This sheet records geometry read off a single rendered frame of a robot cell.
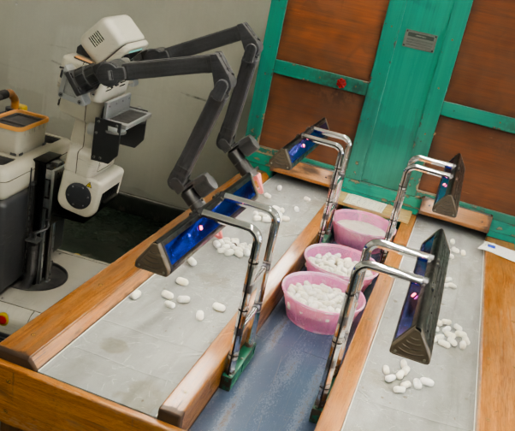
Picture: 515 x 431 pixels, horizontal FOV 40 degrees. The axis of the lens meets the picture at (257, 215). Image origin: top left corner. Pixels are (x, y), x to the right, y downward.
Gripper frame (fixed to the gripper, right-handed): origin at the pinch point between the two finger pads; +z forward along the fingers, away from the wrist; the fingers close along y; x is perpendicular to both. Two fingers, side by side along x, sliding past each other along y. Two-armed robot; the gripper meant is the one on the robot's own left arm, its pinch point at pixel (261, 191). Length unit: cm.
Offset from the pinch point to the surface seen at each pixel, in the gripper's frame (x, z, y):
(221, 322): -8, 20, -92
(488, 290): -57, 73, -17
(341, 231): -17.4, 30.9, 2.4
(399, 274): -64, 28, -110
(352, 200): -18.5, 26.8, 32.9
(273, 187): 7.6, 2.8, 30.6
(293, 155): -30.2, -5.4, -28.9
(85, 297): 13, -7, -107
